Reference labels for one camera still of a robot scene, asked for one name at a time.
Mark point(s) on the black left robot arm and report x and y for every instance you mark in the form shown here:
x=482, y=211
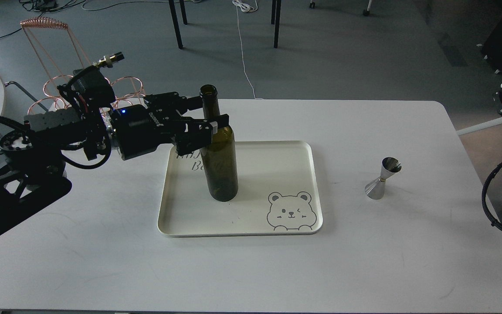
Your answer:
x=35, y=152

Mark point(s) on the black table legs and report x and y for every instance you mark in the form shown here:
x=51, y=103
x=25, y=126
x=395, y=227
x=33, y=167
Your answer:
x=276, y=6
x=173, y=13

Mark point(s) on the black table legs right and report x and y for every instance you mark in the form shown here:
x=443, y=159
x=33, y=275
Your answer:
x=276, y=6

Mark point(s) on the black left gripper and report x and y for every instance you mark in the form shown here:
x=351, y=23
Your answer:
x=139, y=129

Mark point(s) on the copper wire bottle rack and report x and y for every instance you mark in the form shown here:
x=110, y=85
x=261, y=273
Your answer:
x=60, y=53

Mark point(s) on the black table legs left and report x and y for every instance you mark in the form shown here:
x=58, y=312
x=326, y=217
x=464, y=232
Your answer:
x=173, y=13

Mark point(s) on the dark green wine bottle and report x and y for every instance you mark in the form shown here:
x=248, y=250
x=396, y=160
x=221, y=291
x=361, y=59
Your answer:
x=219, y=159

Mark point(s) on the silver metal jigger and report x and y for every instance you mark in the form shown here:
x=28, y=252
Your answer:
x=376, y=188

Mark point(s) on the cream bear serving tray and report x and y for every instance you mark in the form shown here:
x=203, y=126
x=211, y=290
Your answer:
x=278, y=194

